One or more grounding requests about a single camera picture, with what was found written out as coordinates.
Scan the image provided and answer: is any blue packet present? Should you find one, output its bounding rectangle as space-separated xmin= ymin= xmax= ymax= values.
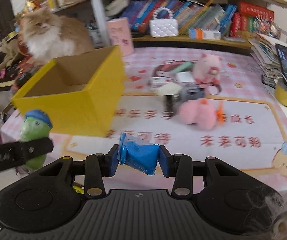
xmin=117 ymin=133 xmax=160 ymax=176

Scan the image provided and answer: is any green parrot toy blue hat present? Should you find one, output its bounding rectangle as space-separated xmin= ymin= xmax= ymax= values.
xmin=19 ymin=109 xmax=52 ymax=171

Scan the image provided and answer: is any pink plush with orange bow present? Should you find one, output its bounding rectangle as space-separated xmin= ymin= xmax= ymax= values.
xmin=178 ymin=98 xmax=225 ymax=131

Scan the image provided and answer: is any grey toy camera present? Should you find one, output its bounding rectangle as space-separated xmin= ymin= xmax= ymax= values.
xmin=179 ymin=83 xmax=205 ymax=103

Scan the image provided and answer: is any small white red box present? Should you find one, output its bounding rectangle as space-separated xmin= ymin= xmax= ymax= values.
xmin=148 ymin=77 xmax=172 ymax=91

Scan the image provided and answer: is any white power adapter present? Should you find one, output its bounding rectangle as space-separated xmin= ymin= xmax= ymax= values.
xmin=176 ymin=72 xmax=195 ymax=83

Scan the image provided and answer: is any pink pig plush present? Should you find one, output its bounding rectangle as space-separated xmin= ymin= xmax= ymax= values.
xmin=192 ymin=53 xmax=222 ymax=85

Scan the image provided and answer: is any mint green case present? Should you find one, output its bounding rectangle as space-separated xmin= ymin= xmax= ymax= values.
xmin=169 ymin=61 xmax=194 ymax=74

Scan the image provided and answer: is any pink cartoon table mat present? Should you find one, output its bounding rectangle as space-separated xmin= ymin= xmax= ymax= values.
xmin=1 ymin=46 xmax=287 ymax=192

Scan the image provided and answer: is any yellow cardboard box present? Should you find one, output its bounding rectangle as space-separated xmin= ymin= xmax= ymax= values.
xmin=12 ymin=46 xmax=126 ymax=137

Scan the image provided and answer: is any yellow tape roll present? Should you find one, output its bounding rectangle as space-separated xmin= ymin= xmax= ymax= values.
xmin=275 ymin=82 xmax=287 ymax=107

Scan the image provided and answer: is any orange white fluffy cat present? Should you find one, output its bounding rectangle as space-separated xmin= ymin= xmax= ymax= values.
xmin=20 ymin=8 xmax=95 ymax=64

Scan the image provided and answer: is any orange white medicine box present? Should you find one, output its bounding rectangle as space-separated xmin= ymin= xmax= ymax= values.
xmin=188 ymin=28 xmax=222 ymax=40

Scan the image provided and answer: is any pink cylindrical pen holder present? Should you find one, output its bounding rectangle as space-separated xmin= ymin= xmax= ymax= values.
xmin=106 ymin=17 xmax=134 ymax=56

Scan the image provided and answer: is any white quilted pearl handbag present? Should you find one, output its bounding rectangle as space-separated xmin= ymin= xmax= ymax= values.
xmin=149 ymin=7 xmax=179 ymax=38

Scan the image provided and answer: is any stack of books papers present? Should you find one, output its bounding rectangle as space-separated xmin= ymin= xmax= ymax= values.
xmin=248 ymin=34 xmax=287 ymax=79

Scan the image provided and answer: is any row of leaning books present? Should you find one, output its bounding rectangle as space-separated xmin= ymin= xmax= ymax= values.
xmin=120 ymin=0 xmax=237 ymax=35

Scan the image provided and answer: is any red dictionary box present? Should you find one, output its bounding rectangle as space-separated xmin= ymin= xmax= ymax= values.
xmin=238 ymin=2 xmax=275 ymax=20

